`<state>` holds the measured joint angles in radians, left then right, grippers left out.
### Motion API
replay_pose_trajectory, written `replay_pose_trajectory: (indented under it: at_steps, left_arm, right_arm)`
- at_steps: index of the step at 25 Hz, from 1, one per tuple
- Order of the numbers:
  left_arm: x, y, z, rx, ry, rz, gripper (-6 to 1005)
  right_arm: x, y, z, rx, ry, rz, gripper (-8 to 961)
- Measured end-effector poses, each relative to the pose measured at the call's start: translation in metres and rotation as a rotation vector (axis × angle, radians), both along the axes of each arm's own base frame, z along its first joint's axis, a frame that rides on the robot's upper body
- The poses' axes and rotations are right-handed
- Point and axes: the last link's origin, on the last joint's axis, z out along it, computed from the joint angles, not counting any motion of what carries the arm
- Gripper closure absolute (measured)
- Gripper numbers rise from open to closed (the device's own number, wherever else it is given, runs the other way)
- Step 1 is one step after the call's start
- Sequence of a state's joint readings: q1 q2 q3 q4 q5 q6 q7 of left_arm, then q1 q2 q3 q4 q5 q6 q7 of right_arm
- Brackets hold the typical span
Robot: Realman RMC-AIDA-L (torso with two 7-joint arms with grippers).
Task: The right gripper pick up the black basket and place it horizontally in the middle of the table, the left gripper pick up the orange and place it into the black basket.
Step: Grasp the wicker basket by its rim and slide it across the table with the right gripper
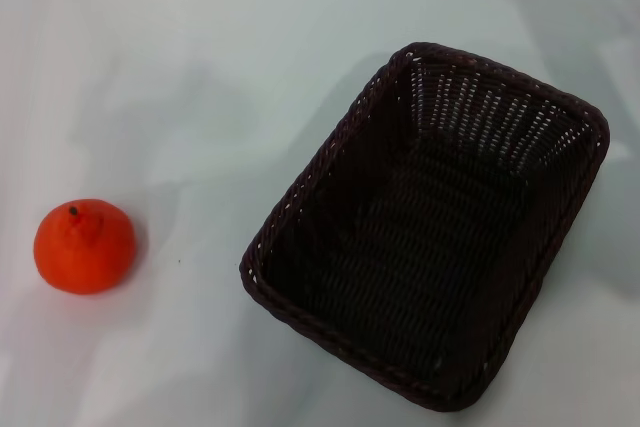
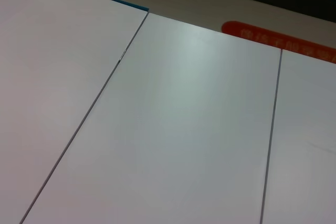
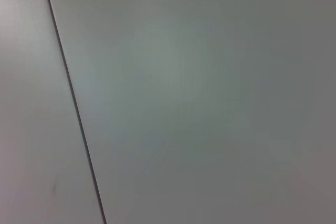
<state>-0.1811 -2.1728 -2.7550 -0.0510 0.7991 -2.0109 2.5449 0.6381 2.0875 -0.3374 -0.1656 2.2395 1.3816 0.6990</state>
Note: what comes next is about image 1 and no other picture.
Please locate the orange tangerine fruit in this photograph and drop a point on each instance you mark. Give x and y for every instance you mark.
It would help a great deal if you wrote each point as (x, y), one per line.
(85, 249)

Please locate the dark brown woven basket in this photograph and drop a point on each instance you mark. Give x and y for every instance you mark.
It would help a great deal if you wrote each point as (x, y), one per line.
(430, 247)

